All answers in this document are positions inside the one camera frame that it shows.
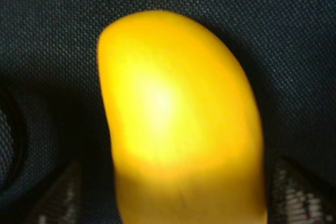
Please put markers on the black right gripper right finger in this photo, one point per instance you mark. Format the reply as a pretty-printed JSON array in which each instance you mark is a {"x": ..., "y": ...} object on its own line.
[{"x": 298, "y": 195}]

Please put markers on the yellow mango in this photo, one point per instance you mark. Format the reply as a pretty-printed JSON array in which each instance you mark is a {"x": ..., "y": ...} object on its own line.
[{"x": 186, "y": 136}]

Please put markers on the black table cloth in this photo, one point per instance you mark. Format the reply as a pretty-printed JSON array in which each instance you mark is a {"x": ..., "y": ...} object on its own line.
[{"x": 48, "y": 63}]

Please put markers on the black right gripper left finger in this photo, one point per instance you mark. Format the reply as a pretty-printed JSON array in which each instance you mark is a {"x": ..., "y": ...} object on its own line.
[{"x": 60, "y": 201}]

